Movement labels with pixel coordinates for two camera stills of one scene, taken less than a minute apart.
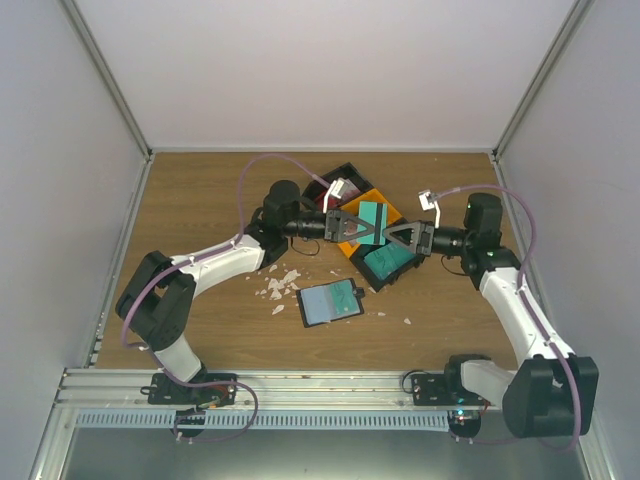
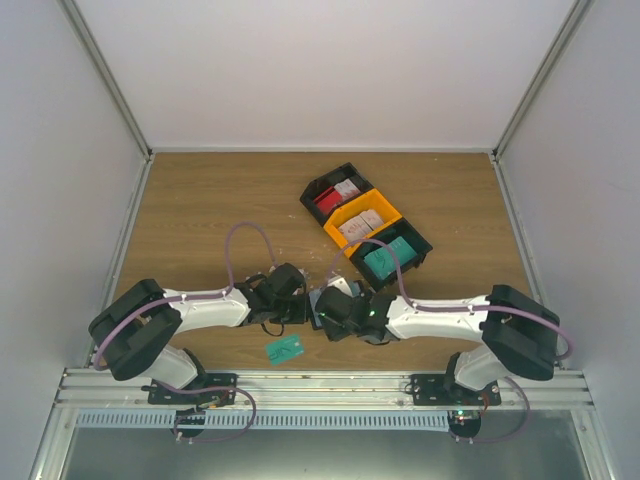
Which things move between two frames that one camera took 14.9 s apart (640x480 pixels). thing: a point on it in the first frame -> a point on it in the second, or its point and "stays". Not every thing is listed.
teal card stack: [387, 259] stays
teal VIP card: [375, 213] -> [285, 349]
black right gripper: [418, 228] -> [333, 332]
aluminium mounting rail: [125, 390] stays
